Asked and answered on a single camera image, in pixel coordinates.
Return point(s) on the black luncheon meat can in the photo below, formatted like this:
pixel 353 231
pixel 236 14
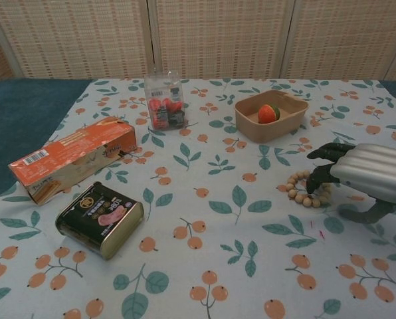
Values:
pixel 98 216

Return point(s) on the orange biscuit carton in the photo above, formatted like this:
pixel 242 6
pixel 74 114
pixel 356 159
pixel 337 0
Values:
pixel 81 149

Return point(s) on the orange green toy fruit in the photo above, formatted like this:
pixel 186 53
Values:
pixel 267 113

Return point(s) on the floral orange fruit tablecloth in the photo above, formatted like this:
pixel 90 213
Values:
pixel 198 232

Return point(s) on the woven bamboo folding screen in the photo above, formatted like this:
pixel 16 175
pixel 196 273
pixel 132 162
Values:
pixel 218 36

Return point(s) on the beige rectangular tray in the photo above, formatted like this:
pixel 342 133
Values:
pixel 251 123

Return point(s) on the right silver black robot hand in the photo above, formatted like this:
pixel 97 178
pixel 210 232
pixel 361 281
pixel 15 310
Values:
pixel 367 169

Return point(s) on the clear plastic box red items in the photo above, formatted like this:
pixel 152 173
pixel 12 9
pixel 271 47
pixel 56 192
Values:
pixel 166 99

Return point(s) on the blue table cover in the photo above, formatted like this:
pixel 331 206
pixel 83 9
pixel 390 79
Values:
pixel 22 126

